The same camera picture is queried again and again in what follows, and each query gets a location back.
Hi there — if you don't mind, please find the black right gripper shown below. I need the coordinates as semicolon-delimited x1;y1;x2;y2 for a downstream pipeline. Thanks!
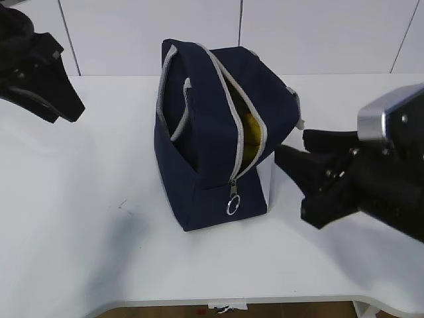
275;93;423;241

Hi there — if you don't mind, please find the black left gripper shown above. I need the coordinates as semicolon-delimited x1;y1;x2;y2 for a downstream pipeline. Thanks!
1;6;85;123

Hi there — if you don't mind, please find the round yellow pear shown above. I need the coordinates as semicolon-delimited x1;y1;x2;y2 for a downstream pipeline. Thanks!
241;113;261;166

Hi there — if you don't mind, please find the navy blue lunch bag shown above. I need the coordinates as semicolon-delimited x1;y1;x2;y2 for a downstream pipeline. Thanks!
154;38;301;231

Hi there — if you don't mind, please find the white label under table edge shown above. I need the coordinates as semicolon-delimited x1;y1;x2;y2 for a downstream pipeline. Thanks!
207;300;248;314

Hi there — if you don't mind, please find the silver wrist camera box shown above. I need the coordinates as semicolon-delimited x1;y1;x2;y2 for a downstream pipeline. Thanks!
357;83;423;143

